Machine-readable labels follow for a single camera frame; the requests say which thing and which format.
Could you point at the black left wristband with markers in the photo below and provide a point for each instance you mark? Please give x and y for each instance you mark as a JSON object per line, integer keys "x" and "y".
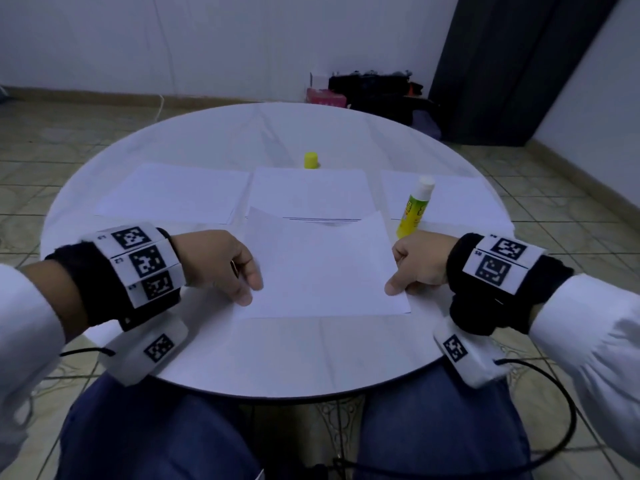
{"x": 125, "y": 275}

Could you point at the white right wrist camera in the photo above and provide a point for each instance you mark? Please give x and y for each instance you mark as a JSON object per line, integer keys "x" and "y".
{"x": 465, "y": 350}

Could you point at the black right wristband with markers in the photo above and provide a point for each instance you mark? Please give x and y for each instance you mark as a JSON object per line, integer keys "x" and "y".
{"x": 505, "y": 280}

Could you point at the black wristband with markers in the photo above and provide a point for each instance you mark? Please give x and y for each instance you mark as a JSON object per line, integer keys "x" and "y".
{"x": 125, "y": 275}
{"x": 505, "y": 280}

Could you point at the person's left hand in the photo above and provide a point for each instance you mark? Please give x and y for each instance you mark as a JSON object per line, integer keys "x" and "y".
{"x": 215, "y": 263}

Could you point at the black bag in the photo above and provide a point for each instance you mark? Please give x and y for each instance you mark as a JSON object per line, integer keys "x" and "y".
{"x": 378, "y": 93}

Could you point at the person's right forearm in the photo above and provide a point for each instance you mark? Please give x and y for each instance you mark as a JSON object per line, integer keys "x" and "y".
{"x": 595, "y": 355}

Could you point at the blue suitcase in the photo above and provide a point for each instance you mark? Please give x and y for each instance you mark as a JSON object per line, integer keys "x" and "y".
{"x": 427, "y": 125}

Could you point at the single white paper sheet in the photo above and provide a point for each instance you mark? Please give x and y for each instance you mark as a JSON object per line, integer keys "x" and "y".
{"x": 310, "y": 193}
{"x": 320, "y": 270}

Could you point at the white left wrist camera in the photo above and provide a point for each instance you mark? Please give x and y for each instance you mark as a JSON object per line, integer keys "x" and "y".
{"x": 145, "y": 350}

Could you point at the pink box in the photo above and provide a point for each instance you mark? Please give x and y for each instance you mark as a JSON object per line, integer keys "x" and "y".
{"x": 326, "y": 98}

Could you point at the yellow glue stick cap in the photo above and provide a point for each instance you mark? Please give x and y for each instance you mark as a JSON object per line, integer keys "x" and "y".
{"x": 312, "y": 160}

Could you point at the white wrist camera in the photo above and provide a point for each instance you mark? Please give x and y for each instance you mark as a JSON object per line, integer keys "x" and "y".
{"x": 145, "y": 350}
{"x": 465, "y": 350}

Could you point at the yellow glue stick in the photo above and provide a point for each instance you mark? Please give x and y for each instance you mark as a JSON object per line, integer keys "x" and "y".
{"x": 415, "y": 208}

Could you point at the person's left forearm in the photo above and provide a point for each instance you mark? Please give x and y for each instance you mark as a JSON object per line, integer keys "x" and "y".
{"x": 30, "y": 335}

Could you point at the black wardrobe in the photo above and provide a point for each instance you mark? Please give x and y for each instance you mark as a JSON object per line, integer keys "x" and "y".
{"x": 520, "y": 65}

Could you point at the person's legs in blue jeans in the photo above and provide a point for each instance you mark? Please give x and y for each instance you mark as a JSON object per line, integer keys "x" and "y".
{"x": 160, "y": 430}

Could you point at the person's right hand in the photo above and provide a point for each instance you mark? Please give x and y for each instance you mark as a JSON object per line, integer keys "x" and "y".
{"x": 425, "y": 260}

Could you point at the white paper stack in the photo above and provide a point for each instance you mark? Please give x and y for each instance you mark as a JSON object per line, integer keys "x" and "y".
{"x": 470, "y": 200}
{"x": 175, "y": 193}

